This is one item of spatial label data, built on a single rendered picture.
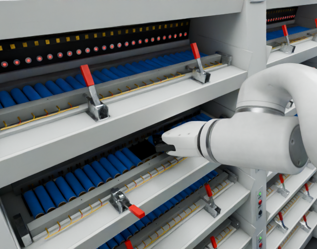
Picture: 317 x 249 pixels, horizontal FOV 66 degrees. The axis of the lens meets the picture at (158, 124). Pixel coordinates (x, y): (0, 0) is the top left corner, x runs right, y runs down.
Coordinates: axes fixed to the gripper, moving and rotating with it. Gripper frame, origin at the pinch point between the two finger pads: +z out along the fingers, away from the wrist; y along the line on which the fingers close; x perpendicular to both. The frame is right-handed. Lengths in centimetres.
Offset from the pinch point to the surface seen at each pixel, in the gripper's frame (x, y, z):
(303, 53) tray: -9, -61, -8
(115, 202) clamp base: 6.4, 18.3, -4.2
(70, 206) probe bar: 3.7, 25.7, -1.9
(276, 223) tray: 61, -54, 11
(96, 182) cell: 2.7, 19.0, 1.0
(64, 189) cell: 1.8, 25.1, 2.6
